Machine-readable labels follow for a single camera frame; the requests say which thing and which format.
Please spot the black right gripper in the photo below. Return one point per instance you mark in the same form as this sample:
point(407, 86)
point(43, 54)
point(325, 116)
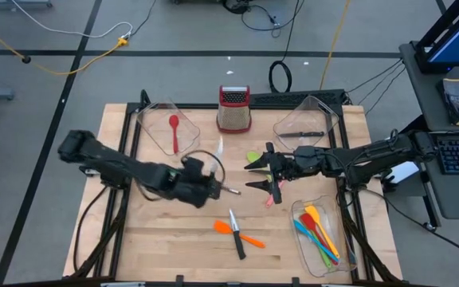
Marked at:
point(293, 165)

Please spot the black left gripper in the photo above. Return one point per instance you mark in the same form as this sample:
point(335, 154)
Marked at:
point(187, 191)

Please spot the yellow silicone spatula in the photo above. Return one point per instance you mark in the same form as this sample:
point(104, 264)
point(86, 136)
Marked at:
point(312, 211)

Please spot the blue silicone spatula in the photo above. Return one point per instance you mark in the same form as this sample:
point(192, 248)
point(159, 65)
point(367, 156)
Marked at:
point(299, 226)

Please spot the red silicone spatula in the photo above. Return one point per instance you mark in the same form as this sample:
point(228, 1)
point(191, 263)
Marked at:
point(307, 221)

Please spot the red silicone spoon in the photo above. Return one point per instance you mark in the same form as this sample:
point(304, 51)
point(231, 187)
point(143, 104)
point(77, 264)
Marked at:
point(174, 121)

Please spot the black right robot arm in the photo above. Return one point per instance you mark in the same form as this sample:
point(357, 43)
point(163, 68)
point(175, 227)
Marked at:
point(373, 159)

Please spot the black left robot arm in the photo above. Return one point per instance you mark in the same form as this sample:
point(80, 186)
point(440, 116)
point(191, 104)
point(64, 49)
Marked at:
point(106, 159)

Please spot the pink silicone spatula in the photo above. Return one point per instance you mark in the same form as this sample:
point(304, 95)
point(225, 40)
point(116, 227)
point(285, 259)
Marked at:
point(269, 201)

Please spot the orange silicone spatula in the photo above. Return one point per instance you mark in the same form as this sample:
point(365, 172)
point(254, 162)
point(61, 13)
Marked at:
point(221, 227)

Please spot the red steel box grater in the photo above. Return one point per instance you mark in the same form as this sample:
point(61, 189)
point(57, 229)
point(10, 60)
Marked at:
point(233, 117)

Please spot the clear plastic storage bin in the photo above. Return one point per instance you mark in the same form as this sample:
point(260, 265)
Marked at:
point(313, 271)
point(154, 131)
point(305, 115)

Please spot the black perforated metal bar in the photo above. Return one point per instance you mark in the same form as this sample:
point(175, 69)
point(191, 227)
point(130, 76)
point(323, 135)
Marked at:
point(285, 97)

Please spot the white sheet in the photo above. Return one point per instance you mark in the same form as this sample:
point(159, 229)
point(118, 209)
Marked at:
point(405, 171)

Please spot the grey computer workstation cart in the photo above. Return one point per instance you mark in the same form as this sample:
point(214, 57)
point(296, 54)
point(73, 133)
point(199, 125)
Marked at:
point(424, 103)

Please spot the grey black work gloves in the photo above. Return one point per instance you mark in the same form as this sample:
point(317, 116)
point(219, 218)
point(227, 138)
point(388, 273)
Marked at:
point(454, 99)

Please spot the small black floor puck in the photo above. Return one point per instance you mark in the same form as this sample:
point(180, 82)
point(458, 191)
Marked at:
point(25, 60)

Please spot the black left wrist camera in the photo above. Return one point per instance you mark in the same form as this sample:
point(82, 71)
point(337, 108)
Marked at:
point(194, 167)

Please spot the black table edge bracket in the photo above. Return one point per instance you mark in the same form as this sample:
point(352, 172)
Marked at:
point(179, 280)
point(295, 281)

